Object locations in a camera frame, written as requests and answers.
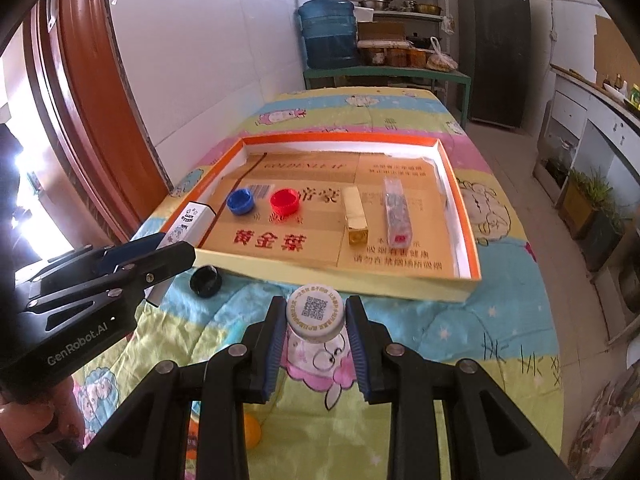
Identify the gold rectangular box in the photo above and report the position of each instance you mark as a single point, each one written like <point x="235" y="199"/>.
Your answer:
<point x="357" y="217"/>

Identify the dark green planter with plant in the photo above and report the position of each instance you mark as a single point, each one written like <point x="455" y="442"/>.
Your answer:
<point x="605" y="240"/>

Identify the dark grey refrigerator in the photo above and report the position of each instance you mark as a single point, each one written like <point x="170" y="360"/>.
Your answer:
<point x="495" y="50"/>

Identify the plastic bag of food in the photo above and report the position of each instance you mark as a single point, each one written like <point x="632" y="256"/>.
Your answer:
<point x="441" y="59"/>

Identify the cardboard sheet on wall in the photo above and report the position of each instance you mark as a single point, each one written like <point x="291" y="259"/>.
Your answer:
<point x="617" y="55"/>

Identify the white bottle cap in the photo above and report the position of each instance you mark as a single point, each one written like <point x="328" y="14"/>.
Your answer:
<point x="314" y="312"/>

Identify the person's left hand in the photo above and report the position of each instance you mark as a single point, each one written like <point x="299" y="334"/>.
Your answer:
<point x="30" y="427"/>

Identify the amber food jar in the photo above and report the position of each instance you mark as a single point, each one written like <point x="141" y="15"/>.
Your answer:
<point x="372" y="56"/>
<point x="397" y="56"/>
<point x="417" y="56"/>

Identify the shallow cardboard box tray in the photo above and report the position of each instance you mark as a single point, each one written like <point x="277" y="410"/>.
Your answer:
<point x="310" y="240"/>

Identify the brown cardboard box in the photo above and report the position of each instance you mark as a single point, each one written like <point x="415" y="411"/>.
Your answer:
<point x="381" y="31"/>

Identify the crumpled plastic bag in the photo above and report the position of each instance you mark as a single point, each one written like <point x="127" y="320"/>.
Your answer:
<point x="605" y="420"/>

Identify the red bottle cap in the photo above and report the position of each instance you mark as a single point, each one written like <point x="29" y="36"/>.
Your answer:
<point x="285" y="202"/>

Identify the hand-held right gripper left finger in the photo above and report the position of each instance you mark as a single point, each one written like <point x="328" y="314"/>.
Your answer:
<point x="272" y="347"/>

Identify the black bottle cap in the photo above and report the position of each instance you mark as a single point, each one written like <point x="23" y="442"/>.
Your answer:
<point x="205" y="280"/>

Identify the blue bottle cap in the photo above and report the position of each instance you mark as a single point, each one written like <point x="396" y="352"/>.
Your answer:
<point x="240" y="202"/>

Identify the cartoon sheep printed blanket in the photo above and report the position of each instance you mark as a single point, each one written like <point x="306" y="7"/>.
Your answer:
<point x="450" y="325"/>

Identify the white kitchen counter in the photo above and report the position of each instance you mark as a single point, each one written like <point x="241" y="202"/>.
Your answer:
<point x="600" y="125"/>

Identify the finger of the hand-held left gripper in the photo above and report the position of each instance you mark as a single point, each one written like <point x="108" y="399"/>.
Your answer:
<point x="107" y="260"/>
<point x="170" y="258"/>

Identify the brown wooden door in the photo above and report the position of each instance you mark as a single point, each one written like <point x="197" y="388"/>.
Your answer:
<point x="95" y="110"/>

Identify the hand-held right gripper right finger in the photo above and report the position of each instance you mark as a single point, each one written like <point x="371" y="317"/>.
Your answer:
<point x="357" y="347"/>

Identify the blue water jug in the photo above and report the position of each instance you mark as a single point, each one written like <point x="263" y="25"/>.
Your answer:
<point x="327" y="30"/>

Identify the white patterned lighter box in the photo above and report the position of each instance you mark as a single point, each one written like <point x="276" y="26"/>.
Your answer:
<point x="192" y="217"/>

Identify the clear plastic box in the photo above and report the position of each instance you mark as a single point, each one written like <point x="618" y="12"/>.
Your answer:
<point x="398" y="210"/>

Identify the orange bottle cap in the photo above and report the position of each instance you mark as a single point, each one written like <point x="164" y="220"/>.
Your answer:
<point x="251" y="432"/>

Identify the brown planter with plant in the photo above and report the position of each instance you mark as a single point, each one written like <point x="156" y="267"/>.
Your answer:
<point x="582" y="205"/>

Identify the green low table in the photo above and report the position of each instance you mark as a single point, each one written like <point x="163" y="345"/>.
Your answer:
<point x="385" y="74"/>

